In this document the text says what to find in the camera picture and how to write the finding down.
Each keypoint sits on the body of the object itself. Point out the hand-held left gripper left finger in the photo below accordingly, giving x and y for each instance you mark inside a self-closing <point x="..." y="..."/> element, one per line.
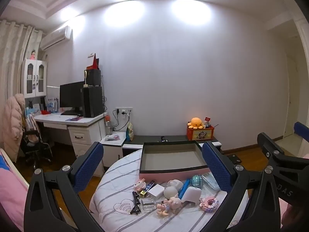
<point x="89" y="166"/>

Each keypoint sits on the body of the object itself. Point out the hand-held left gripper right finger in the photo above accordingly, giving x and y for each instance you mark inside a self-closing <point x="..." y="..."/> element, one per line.
<point x="217" y="169"/>

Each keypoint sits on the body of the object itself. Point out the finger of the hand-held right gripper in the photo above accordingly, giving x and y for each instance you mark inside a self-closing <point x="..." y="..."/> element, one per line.
<point x="301" y="130"/>
<point x="268" y="147"/>

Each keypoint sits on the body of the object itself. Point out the clear plastic case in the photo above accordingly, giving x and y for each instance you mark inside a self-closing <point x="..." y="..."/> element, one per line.
<point x="210" y="182"/>

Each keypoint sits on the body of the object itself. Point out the pink block model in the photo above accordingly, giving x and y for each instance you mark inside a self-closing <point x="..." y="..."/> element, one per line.
<point x="208" y="203"/>

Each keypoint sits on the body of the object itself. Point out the white plug night light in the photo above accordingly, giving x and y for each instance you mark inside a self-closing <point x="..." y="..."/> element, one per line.
<point x="192" y="194"/>

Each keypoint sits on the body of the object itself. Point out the pink cardboard box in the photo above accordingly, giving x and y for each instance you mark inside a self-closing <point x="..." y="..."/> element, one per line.
<point x="169" y="174"/>

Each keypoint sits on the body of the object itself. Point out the pink white block cat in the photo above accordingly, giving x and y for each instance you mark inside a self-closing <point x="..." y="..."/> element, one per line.
<point x="140" y="185"/>

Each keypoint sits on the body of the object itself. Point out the pink doll figurine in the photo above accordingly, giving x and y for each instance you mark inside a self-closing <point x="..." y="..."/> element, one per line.
<point x="170" y="204"/>

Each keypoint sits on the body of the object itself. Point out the black hair clip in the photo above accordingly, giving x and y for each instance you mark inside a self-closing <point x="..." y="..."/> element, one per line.
<point x="135" y="203"/>

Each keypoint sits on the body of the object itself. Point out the blue gold long box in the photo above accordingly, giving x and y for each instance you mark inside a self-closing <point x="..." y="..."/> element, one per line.
<point x="147" y="188"/>

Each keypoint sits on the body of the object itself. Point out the clear glass bottle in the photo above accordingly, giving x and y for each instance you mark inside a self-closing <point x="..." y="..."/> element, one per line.
<point x="151" y="204"/>

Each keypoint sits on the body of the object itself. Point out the teal round container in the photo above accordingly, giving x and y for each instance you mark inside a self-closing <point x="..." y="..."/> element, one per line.
<point x="196" y="181"/>

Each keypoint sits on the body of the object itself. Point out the white bedside cabinet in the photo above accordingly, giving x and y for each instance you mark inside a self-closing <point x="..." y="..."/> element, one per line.
<point x="112" y="149"/>

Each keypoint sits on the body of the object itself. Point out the white desk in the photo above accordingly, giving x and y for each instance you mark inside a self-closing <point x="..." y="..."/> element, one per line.
<point x="82" y="135"/>

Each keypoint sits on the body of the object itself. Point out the blue tube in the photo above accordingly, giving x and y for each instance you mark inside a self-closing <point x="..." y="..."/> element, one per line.
<point x="184" y="189"/>

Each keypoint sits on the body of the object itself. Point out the pink packet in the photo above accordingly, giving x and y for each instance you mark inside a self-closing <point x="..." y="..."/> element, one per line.
<point x="113" y="136"/>

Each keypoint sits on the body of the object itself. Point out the red toy box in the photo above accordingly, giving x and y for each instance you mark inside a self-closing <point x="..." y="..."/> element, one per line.
<point x="200" y="134"/>

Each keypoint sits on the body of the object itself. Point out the white door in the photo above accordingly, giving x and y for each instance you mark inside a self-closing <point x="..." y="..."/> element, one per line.
<point x="291" y="89"/>

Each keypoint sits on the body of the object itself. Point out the orange cap water bottle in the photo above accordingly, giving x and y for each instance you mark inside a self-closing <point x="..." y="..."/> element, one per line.
<point x="108" y="125"/>

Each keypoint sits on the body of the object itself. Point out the orange octopus plush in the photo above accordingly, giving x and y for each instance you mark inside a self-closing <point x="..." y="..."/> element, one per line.
<point x="196" y="122"/>

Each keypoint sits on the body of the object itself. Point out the white cartoon figure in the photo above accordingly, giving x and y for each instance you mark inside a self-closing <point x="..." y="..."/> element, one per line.
<point x="171" y="192"/>

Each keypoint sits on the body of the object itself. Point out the blue yellow snack bag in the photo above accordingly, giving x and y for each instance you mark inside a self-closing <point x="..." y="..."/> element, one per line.
<point x="129" y="131"/>

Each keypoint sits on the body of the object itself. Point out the black office chair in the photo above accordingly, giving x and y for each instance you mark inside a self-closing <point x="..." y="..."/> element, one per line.
<point x="36" y="149"/>

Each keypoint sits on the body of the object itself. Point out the black keyboard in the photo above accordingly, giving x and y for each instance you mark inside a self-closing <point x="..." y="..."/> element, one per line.
<point x="70" y="113"/>

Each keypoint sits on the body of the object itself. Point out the small black device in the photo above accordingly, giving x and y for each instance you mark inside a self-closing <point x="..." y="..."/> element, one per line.
<point x="163" y="139"/>

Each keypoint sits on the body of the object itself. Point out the small white box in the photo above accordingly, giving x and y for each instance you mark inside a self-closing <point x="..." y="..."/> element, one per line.
<point x="155" y="191"/>

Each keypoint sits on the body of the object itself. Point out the black computer tower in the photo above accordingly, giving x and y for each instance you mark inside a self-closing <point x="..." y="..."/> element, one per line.
<point x="93" y="101"/>

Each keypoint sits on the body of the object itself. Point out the black low cabinet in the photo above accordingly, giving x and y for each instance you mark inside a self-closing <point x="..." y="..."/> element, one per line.
<point x="149" y="139"/>

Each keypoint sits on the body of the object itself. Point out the small red tray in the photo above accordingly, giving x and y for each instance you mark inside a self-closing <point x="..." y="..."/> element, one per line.
<point x="45" y="112"/>

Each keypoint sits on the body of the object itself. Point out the blue white box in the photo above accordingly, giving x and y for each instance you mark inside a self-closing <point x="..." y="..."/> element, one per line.
<point x="52" y="105"/>

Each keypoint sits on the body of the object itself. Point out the black computer monitor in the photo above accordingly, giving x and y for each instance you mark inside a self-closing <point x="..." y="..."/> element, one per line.
<point x="71" y="94"/>

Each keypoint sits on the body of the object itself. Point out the pink blanket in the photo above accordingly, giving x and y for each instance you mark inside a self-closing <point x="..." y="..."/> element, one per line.
<point x="9" y="193"/>

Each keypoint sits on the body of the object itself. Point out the pink padded jacket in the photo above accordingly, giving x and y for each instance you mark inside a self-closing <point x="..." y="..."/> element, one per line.
<point x="13" y="125"/>

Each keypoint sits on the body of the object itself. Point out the black speaker box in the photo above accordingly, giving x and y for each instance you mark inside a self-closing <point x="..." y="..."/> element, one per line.
<point x="94" y="77"/>

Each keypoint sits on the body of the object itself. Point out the small pink doll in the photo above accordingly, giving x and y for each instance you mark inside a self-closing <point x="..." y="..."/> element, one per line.
<point x="33" y="55"/>

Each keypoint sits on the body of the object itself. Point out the white air conditioner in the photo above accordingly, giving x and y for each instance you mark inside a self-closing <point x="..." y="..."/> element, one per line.
<point x="55" y="37"/>

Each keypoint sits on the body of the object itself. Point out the beige curtain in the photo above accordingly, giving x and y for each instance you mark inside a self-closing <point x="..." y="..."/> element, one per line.
<point x="12" y="53"/>

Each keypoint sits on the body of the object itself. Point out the white wall outlet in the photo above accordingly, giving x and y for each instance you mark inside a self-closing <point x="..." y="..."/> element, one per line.
<point x="124" y="110"/>

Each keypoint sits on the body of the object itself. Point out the white bed frame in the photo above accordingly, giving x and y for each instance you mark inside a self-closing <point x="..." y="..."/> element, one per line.
<point x="14" y="166"/>

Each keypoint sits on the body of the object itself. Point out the white wall cabinet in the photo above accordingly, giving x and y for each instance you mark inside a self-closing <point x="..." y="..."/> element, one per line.
<point x="33" y="77"/>

